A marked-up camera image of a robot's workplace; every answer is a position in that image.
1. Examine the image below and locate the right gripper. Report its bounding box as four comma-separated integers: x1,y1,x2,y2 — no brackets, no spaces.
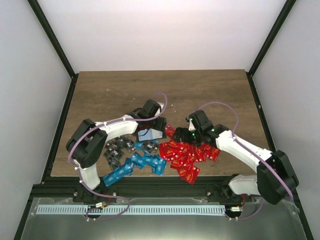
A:
172,127,203,148

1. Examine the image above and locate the black card holder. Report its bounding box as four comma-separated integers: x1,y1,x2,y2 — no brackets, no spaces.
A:
137,128,167,142

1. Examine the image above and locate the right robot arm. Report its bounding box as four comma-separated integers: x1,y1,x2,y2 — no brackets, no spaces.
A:
172,110,299,205

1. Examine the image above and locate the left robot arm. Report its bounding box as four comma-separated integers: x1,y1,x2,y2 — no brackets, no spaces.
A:
66,99,168,202

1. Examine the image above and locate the red VIP card pile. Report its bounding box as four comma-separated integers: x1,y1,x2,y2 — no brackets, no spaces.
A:
159,140,221,185

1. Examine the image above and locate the blue VIP card pile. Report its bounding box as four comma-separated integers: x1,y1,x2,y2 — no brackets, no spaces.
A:
102,140,167,187

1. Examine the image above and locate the black VIP card pile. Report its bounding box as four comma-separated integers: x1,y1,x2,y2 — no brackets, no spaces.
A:
103,135,135,171

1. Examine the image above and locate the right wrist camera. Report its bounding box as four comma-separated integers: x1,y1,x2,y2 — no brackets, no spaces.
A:
185,117,196,132

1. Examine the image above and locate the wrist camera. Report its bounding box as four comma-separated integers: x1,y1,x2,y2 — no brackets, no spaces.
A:
185,117,196,132
156,102,167,117

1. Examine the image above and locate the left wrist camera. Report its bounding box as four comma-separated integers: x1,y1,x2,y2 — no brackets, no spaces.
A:
156,102,167,117

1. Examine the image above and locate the black aluminium frame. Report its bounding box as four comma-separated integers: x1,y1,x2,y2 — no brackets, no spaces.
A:
13,0,315,240

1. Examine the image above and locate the white slotted cable duct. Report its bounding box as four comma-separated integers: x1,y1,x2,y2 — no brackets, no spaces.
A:
35,204,226,216

